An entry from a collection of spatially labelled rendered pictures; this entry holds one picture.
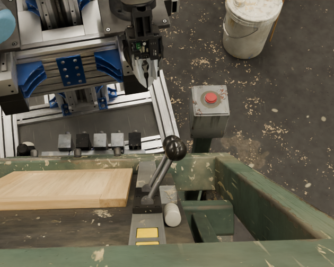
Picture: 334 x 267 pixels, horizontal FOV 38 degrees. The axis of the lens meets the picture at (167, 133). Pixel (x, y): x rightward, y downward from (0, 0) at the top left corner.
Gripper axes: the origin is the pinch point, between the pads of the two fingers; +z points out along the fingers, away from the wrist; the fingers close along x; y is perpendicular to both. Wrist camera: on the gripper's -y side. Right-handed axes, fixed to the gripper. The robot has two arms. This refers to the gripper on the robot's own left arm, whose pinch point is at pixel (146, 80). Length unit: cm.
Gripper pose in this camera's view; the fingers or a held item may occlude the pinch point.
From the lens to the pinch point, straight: 112.8
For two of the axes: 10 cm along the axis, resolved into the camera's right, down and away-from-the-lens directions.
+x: 9.8, -1.6, 1.0
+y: 1.8, 5.6, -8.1
